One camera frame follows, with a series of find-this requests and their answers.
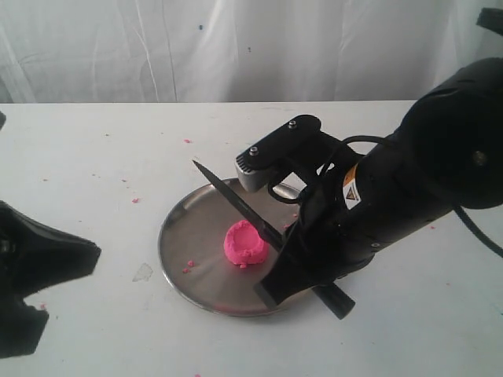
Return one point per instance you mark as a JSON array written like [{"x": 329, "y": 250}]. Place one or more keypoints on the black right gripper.
[{"x": 343, "y": 220}]

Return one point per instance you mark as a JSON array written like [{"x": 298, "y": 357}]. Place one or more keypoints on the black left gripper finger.
[
  {"x": 35, "y": 256},
  {"x": 22, "y": 327}
]

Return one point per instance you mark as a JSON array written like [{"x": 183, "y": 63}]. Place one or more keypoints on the pink dough lump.
[{"x": 243, "y": 245}]

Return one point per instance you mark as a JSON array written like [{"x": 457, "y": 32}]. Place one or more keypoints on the black knife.
[{"x": 239, "y": 204}]

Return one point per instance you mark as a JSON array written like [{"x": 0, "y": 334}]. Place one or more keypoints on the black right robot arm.
[{"x": 445, "y": 156}]

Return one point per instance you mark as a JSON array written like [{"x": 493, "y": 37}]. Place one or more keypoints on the round steel plate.
[{"x": 191, "y": 250}]

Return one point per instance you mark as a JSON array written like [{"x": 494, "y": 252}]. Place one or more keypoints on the white backdrop curtain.
[{"x": 228, "y": 51}]

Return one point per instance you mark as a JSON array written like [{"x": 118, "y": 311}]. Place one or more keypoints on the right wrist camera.
[{"x": 257, "y": 165}]

